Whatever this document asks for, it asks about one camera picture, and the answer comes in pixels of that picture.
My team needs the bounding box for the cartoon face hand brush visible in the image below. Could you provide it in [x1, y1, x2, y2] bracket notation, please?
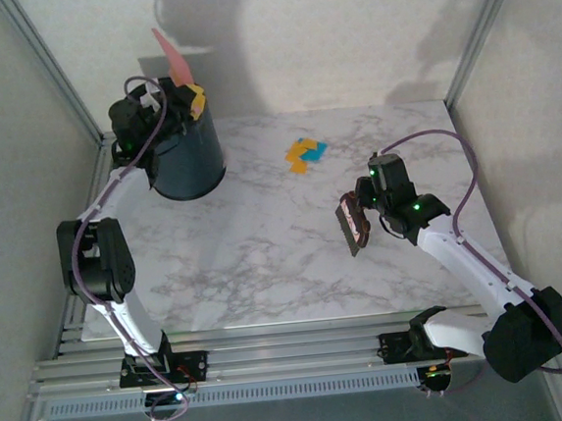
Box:
[332, 188, 376, 260]

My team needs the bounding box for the pink dustpan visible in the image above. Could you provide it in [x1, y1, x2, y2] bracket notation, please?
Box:
[150, 24, 204, 125]

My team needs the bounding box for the dark round waste bin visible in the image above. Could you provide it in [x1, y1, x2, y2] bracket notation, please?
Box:
[141, 77, 230, 204]

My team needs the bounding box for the wide aluminium base extrusion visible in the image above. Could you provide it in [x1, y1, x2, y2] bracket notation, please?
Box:
[24, 296, 562, 406]

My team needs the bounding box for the shiny round base disc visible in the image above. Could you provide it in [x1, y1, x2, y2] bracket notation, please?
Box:
[415, 362, 455, 396]

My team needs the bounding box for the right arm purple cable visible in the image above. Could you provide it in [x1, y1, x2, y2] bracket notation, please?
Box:
[378, 119, 562, 401]

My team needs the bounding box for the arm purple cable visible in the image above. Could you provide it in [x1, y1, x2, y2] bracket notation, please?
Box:
[378, 119, 562, 401]
[54, 73, 197, 421]

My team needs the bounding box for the aluminium frame post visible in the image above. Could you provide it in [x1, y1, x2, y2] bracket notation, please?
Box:
[433, 0, 539, 112]
[0, 0, 119, 157]

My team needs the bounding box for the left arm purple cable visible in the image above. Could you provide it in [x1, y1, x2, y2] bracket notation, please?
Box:
[54, 73, 197, 421]

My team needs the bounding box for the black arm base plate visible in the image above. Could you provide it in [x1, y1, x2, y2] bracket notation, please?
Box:
[117, 349, 211, 389]
[378, 326, 455, 366]

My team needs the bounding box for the slotted grey cable duct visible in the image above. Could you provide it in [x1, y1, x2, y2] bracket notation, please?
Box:
[39, 368, 424, 421]

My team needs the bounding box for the aluminium table edge rail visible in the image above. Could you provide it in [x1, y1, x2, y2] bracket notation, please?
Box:
[32, 131, 137, 359]

